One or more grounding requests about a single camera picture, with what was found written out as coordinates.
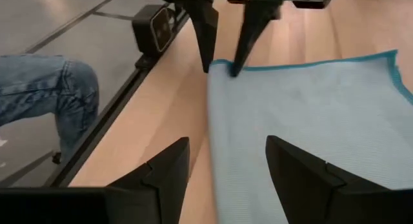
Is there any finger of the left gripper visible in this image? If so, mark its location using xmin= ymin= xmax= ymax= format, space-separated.
xmin=230 ymin=1 xmax=281 ymax=78
xmin=185 ymin=0 xmax=219 ymax=74

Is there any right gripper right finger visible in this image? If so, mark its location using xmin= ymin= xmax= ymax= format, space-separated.
xmin=266 ymin=135 xmax=388 ymax=224

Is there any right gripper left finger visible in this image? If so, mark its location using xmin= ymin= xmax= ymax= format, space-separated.
xmin=108 ymin=136 xmax=190 ymax=224

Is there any blue teal-edged microfiber towel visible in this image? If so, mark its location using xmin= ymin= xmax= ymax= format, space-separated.
xmin=206 ymin=49 xmax=413 ymax=224

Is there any person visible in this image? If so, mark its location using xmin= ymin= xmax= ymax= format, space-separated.
xmin=0 ymin=54 xmax=100 ymax=163

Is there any dark grey box bracket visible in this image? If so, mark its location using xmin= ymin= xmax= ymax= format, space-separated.
xmin=131 ymin=3 xmax=177 ymax=59

